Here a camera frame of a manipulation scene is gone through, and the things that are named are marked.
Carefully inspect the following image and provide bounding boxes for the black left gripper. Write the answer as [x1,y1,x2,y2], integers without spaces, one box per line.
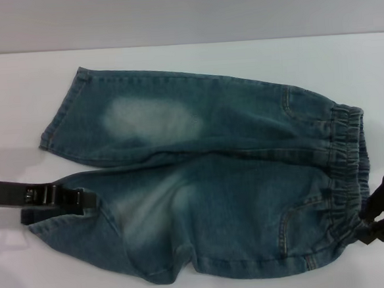
[0,172,99,222]

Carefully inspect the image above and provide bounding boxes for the blue denim shorts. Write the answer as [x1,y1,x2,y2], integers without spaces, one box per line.
[15,46,383,288]

